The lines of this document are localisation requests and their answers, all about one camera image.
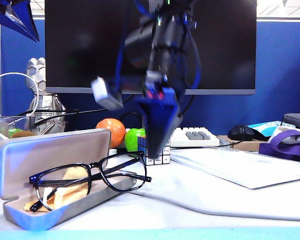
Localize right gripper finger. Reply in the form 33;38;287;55
153;86;184;159
136;98;166;159

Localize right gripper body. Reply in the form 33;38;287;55
139;70;186;104

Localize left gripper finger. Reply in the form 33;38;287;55
0;0;39;43
4;0;40;42

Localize grey glasses case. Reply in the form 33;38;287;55
0;128;138;231

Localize black framed glasses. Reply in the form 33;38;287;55
29;150;153;213

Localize large green apple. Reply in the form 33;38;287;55
124;127;147;153

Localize rubik's cube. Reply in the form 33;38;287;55
137;135;171;166

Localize orange fruit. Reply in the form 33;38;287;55
95;117;127;149

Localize white grey keyboard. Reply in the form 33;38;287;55
124;126;220;148

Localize black computer monitor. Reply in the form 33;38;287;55
44;0;257;130

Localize black computer mouse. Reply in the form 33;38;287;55
227;124;256;142

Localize brown cardboard pad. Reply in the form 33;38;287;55
216;134;270;153

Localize paper document in sleeve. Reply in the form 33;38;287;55
169;147;300;190

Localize blue white packet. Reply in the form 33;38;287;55
246;120;296;137

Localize silver robot figurine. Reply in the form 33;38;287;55
24;57;67;136

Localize yellow cleaning cloth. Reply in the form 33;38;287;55
23;166;93;213

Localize purple cloth bag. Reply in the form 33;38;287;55
258;129;300;165

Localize small green apple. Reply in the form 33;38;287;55
7;127;23;139

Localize blue partition panel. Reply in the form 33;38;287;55
0;18;300;136

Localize brown kiwi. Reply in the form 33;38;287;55
12;130;37;138

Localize dark grey pouch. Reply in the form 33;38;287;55
281;112;300;132

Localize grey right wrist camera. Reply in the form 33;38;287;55
91;76;125;111

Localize looped blue arm cable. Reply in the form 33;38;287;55
182;12;203;90

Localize black mouse cable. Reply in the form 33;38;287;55
214;140;244;149

